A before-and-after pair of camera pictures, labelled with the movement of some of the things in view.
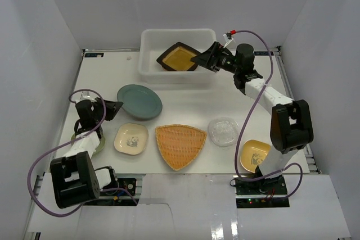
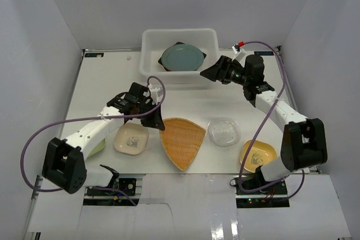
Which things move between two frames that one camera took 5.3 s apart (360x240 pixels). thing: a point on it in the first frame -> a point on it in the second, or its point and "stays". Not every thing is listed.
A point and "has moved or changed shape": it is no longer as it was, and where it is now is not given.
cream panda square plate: [131, 138] stays
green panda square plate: [99, 147] stays
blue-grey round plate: [139, 102] has moved or changed shape
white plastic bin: [154, 42] stays
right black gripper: [216, 50] -> [220, 70]
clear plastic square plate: [223, 131] stays
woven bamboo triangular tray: [180, 144] has moved or changed shape
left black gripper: [104, 109] -> [150, 109]
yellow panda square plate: [253, 153] stays
